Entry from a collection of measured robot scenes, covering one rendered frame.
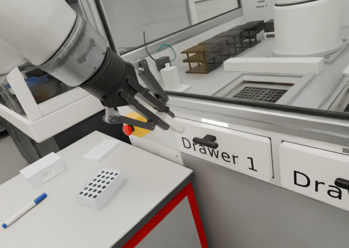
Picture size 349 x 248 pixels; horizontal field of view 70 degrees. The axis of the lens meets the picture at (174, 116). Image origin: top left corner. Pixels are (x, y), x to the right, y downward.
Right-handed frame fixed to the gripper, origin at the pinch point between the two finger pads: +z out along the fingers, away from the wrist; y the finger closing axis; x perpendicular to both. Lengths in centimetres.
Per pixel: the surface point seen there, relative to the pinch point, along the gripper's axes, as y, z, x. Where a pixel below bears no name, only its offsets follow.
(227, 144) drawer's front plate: 2.9, 16.6, -4.3
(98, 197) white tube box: -23.3, 10.5, 23.4
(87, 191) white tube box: -23.6, 9.9, 29.0
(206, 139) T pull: 2.1, 13.8, -0.2
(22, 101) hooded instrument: -8, -4, 80
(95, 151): -13, 20, 51
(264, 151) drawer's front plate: 3.5, 15.6, -14.0
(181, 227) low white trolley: -22.3, 35.4, 11.1
